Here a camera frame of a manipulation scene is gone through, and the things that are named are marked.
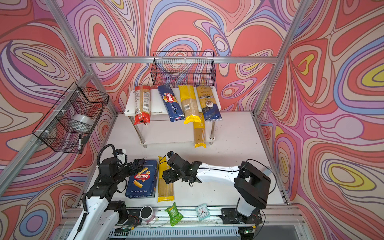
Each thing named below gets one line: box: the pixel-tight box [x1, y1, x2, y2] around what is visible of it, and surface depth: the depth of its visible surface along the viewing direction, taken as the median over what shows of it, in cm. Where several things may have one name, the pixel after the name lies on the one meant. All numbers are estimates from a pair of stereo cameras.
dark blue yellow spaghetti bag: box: [196, 85, 223, 121], surface depth 75 cm
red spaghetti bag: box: [134, 85, 151, 125], surface depth 73 cm
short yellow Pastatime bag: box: [157, 156, 175, 203], surface depth 82 cm
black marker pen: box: [78, 134, 82, 151], surface depth 74 cm
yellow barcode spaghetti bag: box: [178, 85, 202, 125], surface depth 75 cm
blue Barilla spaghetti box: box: [157, 84, 185, 122], surface depth 74 cm
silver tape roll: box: [71, 114, 95, 129], surface depth 73 cm
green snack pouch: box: [164, 202, 184, 227], surface depth 75 cm
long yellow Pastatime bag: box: [193, 112, 207, 149], surface depth 97 cm
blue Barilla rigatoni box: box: [125, 160, 159, 199], surface depth 80 cm
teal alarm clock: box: [195, 203, 211, 221], surface depth 75 cm
